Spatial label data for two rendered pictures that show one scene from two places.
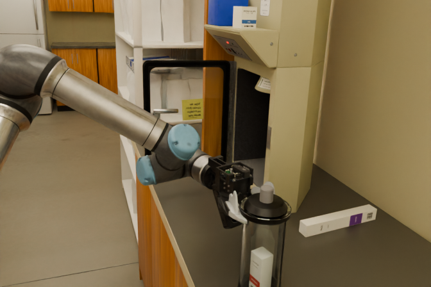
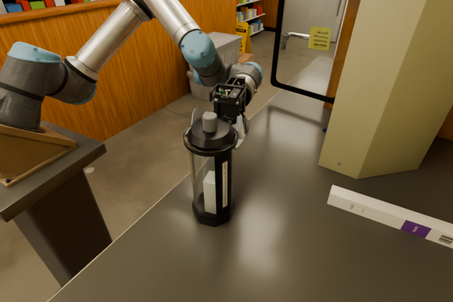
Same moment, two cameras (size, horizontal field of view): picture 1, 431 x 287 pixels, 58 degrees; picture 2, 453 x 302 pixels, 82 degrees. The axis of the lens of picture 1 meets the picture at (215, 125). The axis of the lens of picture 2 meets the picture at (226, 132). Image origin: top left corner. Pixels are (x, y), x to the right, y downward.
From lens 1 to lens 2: 69 cm
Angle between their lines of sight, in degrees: 50
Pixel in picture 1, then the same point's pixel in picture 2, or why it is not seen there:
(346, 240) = (369, 238)
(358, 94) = not seen: outside the picture
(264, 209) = (191, 133)
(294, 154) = (369, 112)
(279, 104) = (359, 40)
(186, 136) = (195, 43)
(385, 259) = (385, 291)
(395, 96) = not seen: outside the picture
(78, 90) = not seen: outside the picture
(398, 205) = not seen: outside the picture
